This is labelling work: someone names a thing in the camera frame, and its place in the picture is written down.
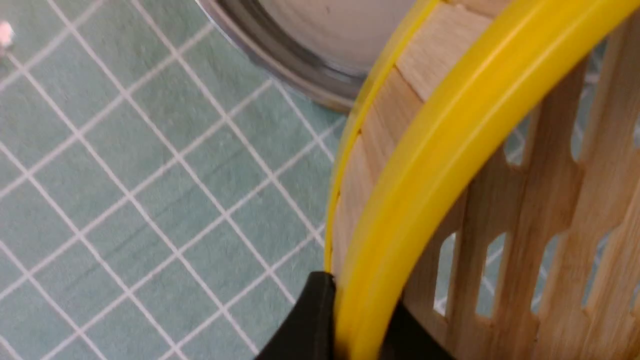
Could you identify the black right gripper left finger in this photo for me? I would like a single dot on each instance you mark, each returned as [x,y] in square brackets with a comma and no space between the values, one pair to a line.
[308,330]

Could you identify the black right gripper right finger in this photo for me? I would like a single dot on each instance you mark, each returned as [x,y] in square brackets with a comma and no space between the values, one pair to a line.
[406,339]

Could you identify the green checked tablecloth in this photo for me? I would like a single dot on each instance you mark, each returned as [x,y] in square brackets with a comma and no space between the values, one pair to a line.
[161,197]

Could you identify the stainless steel two-handled pot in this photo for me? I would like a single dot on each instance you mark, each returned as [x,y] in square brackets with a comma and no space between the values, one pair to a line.
[323,49]

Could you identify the yellow-rimmed bamboo steamer basket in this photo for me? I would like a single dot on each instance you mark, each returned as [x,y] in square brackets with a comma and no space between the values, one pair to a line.
[487,179]

